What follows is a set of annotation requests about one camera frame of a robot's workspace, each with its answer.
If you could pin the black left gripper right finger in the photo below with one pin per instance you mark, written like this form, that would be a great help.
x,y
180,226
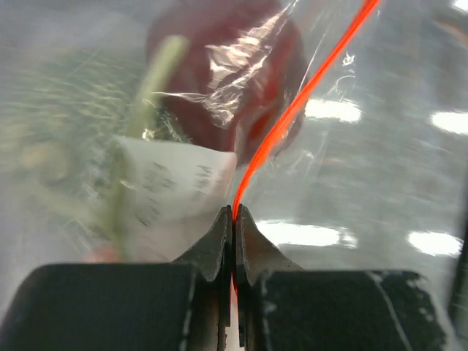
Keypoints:
x,y
282,306

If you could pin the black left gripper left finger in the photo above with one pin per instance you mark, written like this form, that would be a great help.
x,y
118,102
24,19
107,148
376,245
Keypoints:
x,y
181,305

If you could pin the clear orange-zipper zip bag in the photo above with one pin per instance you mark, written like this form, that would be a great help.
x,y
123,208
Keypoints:
x,y
233,175

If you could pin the green netted melon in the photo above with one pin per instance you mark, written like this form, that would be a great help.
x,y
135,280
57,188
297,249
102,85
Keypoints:
x,y
62,168

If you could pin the pink peach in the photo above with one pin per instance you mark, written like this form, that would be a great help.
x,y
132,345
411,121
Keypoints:
x,y
104,254

